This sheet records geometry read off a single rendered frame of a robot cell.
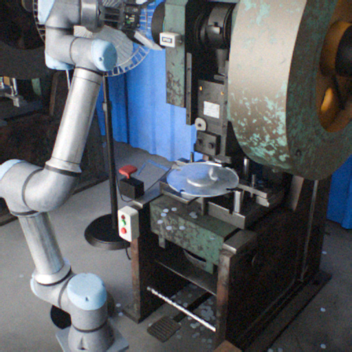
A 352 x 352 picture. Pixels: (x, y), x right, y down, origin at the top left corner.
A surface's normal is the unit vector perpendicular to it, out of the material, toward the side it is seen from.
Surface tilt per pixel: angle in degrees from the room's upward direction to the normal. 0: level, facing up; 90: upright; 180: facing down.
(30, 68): 90
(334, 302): 0
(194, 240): 90
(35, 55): 90
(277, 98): 98
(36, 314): 0
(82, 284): 7
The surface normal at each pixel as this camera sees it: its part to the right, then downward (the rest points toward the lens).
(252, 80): -0.66, 0.36
